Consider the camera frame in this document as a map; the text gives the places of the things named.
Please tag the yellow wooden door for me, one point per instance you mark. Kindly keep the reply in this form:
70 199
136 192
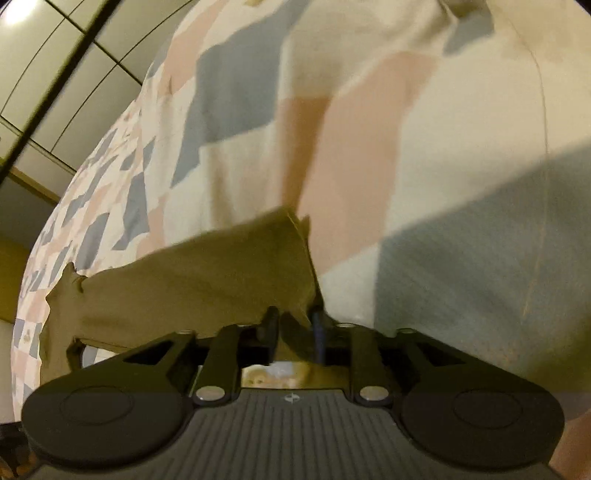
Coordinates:
11 277

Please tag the olive brown garment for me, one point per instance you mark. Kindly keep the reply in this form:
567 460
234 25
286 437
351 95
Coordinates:
207 277

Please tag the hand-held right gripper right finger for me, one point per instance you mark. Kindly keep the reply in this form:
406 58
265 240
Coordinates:
317 334

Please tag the checkered bear print quilt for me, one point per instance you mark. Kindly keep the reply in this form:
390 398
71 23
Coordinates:
461 138

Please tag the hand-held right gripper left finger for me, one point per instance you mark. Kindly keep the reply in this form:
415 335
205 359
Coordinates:
272 325

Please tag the white panelled wardrobe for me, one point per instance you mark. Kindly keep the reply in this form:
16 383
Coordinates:
46 92

